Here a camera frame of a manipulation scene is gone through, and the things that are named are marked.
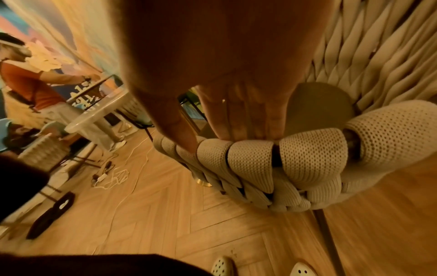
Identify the person's right hand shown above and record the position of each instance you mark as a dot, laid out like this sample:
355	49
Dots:
218	48

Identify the white lattice chair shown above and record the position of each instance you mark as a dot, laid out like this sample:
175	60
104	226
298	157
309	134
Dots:
138	110

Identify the round white table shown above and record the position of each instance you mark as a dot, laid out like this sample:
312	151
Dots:
99	113

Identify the black framed sign board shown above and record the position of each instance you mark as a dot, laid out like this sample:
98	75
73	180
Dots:
87	93

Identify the white power strip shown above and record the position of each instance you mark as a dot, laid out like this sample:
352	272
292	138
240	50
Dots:
99	179

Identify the small beige woven chair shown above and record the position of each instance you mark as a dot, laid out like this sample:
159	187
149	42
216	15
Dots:
42	151

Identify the person's white left clog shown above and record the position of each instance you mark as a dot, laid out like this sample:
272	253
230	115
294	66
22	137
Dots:
222	266

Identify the person's white clog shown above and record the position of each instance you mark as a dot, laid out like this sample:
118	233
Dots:
304	269
222	266

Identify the person's white right clog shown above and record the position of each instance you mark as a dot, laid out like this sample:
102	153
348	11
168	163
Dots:
304	269

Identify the person's dark clothing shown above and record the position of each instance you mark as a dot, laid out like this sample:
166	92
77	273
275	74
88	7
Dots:
102	265
18	183

